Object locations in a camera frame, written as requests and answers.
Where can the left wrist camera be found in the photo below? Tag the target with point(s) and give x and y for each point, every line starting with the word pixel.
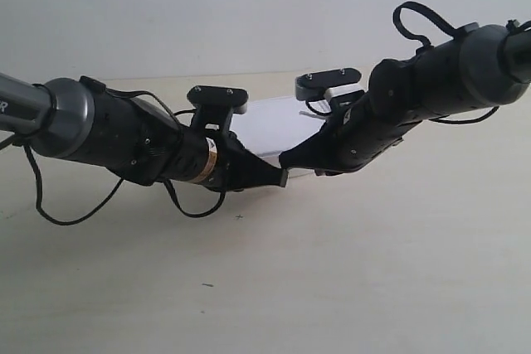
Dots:
pixel 215 106

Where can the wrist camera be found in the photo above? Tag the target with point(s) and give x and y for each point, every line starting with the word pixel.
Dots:
pixel 312 87
pixel 215 106

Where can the white lidded plastic container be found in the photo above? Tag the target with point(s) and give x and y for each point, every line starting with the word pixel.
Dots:
pixel 271 126

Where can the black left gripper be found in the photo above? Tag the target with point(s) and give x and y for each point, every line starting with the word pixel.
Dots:
pixel 237 169

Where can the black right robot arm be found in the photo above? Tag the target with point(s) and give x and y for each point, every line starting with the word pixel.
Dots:
pixel 484 67

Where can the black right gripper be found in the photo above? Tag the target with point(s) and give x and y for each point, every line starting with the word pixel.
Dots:
pixel 355 134

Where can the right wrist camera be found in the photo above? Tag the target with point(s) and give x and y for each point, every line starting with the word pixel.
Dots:
pixel 312 87

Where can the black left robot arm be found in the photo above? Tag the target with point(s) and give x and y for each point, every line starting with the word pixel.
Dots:
pixel 87 122

